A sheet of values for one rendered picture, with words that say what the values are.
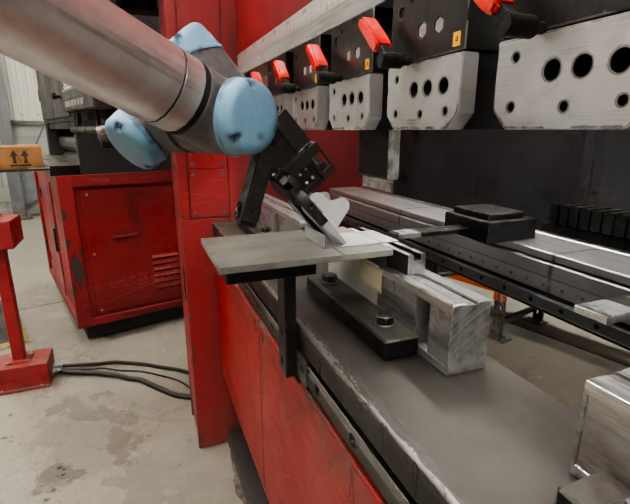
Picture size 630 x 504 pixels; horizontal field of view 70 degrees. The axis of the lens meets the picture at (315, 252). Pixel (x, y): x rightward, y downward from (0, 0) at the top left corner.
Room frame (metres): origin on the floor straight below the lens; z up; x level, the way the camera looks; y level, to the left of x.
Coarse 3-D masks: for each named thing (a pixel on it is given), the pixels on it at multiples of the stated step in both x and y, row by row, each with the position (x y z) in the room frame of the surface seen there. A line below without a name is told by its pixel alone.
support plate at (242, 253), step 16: (208, 240) 0.71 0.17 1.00; (224, 240) 0.71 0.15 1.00; (240, 240) 0.71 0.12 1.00; (256, 240) 0.71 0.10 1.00; (272, 240) 0.71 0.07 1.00; (288, 240) 0.71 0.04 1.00; (304, 240) 0.71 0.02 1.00; (224, 256) 0.62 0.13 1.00; (240, 256) 0.62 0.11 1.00; (256, 256) 0.62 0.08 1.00; (272, 256) 0.62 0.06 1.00; (288, 256) 0.62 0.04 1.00; (304, 256) 0.62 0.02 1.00; (320, 256) 0.62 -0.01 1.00; (336, 256) 0.62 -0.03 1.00; (352, 256) 0.63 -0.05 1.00; (368, 256) 0.64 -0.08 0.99; (224, 272) 0.56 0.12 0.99; (240, 272) 0.57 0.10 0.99
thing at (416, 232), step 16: (464, 208) 0.82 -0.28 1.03; (480, 208) 0.82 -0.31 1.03; (496, 208) 0.82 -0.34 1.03; (448, 224) 0.85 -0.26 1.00; (464, 224) 0.80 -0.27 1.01; (480, 224) 0.77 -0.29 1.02; (496, 224) 0.75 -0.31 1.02; (512, 224) 0.77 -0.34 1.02; (528, 224) 0.78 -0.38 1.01; (480, 240) 0.76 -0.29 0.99; (496, 240) 0.75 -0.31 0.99; (512, 240) 0.77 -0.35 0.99
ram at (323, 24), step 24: (240, 0) 1.45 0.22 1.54; (264, 0) 1.21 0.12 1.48; (288, 0) 1.04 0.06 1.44; (312, 0) 0.91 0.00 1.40; (360, 0) 0.73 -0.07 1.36; (384, 0) 0.66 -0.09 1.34; (240, 24) 1.47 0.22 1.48; (264, 24) 1.22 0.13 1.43; (312, 24) 0.91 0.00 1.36; (336, 24) 0.81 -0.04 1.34; (240, 48) 1.48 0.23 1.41; (288, 48) 1.04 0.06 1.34; (264, 72) 1.42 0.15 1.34
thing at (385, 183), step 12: (360, 132) 0.78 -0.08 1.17; (372, 132) 0.74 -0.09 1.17; (384, 132) 0.71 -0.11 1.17; (396, 132) 0.70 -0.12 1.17; (360, 144) 0.78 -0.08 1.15; (372, 144) 0.74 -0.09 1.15; (384, 144) 0.71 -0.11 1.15; (396, 144) 0.70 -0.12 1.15; (360, 156) 0.78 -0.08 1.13; (372, 156) 0.74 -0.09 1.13; (384, 156) 0.71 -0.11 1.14; (396, 156) 0.70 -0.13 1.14; (360, 168) 0.78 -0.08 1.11; (372, 168) 0.74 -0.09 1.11; (384, 168) 0.70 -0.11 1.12; (396, 168) 0.70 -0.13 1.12; (372, 180) 0.76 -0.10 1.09; (384, 180) 0.72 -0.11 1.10
